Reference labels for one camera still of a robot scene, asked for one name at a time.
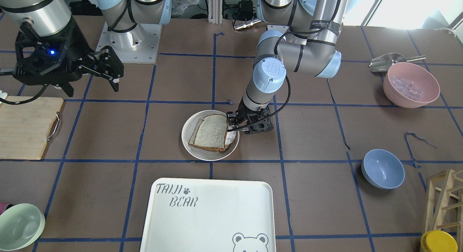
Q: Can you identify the metal scoop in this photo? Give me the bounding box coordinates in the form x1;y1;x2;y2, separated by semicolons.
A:
369;53;426;73

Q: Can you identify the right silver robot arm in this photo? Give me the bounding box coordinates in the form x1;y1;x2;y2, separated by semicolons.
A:
1;0;172;100

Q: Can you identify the bread slice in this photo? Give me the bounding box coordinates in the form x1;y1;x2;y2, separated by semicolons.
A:
188;119;229;153
193;114;228;149

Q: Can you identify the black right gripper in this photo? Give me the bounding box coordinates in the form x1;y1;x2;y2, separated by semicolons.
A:
11;17;124;97

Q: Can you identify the cream rectangular bear tray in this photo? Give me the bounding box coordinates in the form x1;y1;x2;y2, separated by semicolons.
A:
140;178;276;252

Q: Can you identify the bread slice on plate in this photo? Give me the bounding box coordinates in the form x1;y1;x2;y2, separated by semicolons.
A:
188;119;229;153

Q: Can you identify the yellow cup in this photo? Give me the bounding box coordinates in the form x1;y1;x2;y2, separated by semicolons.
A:
420;230;458;252

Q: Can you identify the fried egg toy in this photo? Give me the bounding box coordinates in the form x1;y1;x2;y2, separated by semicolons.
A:
224;131;237;147

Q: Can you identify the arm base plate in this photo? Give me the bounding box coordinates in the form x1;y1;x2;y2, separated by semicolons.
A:
96;23;162;64

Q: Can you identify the pink cloth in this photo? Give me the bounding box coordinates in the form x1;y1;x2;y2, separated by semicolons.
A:
0;202;12;214

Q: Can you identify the pink bowl with ice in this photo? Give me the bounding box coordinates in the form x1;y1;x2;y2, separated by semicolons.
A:
383;62;441;108

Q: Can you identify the wooden peg rack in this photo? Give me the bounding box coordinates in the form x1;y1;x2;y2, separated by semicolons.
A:
423;169;463;245

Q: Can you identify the blue bowl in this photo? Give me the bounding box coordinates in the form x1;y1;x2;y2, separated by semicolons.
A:
361;149;405;189

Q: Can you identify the wooden cutting board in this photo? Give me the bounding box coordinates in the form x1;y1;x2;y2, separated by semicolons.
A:
0;97;64;160

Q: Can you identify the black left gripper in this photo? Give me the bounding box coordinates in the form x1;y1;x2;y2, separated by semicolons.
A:
226;102;273;134

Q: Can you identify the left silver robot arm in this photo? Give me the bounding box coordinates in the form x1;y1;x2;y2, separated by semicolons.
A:
226;0;348;134

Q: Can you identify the aluminium frame post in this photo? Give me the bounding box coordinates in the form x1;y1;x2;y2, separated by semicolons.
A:
207;0;224;25

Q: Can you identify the green bowl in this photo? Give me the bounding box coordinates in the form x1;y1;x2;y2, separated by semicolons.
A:
0;203;45;251

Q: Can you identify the cream round plate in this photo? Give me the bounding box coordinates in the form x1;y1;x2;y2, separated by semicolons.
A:
181;110;240;162

